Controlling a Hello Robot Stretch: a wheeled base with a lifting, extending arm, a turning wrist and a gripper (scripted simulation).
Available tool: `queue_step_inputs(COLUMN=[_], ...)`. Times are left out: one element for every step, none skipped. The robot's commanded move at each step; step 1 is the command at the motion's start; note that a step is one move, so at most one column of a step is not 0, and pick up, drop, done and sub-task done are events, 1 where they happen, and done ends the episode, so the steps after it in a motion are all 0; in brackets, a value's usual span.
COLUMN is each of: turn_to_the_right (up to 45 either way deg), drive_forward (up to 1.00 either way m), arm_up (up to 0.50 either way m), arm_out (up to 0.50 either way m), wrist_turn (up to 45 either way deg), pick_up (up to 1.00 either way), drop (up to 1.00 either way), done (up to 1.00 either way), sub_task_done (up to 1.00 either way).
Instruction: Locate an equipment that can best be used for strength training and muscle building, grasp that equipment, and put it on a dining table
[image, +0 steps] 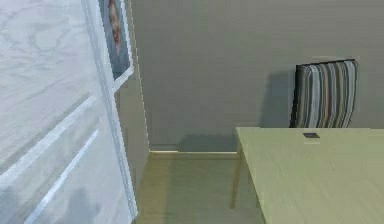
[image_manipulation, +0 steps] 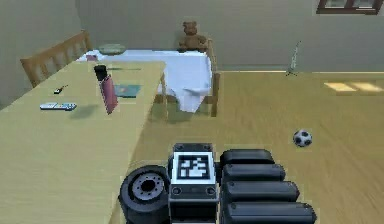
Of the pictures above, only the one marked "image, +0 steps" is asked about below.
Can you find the light wooden table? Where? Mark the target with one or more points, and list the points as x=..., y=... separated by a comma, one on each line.
x=316, y=176

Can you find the small black flat object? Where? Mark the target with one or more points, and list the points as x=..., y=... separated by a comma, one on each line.
x=311, y=135

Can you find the striped chair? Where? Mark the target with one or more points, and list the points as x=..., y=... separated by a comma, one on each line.
x=325, y=95

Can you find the framed picture with red figure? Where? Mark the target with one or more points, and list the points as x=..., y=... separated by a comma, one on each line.
x=116, y=36

